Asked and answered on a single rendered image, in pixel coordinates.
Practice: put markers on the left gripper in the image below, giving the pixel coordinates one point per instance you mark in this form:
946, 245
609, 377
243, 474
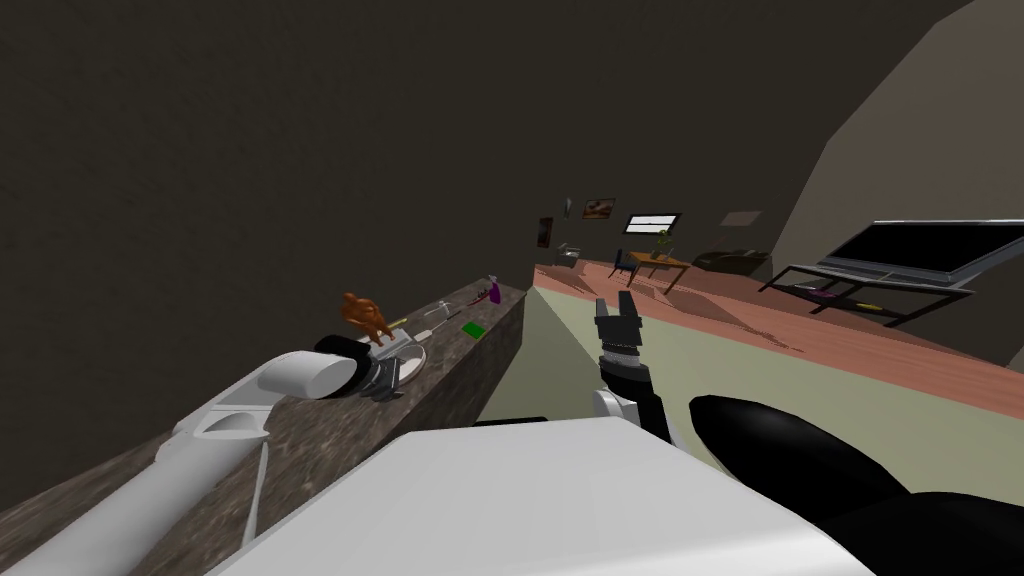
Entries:
382, 376

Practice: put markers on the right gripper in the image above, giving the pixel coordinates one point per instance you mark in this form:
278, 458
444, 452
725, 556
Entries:
618, 330

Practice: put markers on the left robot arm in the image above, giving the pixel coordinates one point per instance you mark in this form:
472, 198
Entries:
160, 480

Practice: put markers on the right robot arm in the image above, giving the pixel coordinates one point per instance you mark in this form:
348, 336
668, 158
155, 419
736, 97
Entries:
816, 472

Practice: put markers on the white plate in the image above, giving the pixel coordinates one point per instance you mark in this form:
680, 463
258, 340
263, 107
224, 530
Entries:
412, 362

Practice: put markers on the blue chair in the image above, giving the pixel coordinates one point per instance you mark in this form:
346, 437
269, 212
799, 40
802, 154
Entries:
622, 262

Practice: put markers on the orange-brown figurine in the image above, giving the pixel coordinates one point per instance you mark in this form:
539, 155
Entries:
364, 316

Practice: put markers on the wooden table with plant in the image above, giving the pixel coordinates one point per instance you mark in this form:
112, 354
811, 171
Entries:
660, 262

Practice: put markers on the white spatula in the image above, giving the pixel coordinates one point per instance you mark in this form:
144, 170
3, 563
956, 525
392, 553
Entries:
436, 318

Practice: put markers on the white window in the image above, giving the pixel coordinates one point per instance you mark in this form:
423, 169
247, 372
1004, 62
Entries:
652, 224

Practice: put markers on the green sponge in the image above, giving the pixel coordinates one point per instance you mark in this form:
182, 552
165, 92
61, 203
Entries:
474, 330

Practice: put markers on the purple spray bottle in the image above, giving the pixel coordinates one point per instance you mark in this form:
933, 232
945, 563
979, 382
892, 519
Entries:
494, 292

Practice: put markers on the dark red knife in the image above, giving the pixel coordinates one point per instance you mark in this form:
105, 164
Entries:
478, 300

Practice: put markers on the dark sofa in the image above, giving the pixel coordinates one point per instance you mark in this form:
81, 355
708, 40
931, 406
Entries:
732, 262

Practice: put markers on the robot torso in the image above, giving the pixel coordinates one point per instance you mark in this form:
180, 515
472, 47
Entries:
528, 504

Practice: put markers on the black television on stand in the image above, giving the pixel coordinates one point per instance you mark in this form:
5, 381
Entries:
912, 252

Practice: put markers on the brown framed wall picture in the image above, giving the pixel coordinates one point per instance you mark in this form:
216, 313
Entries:
598, 209

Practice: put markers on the dark red wall picture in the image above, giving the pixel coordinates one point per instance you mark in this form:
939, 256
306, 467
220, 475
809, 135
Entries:
546, 232

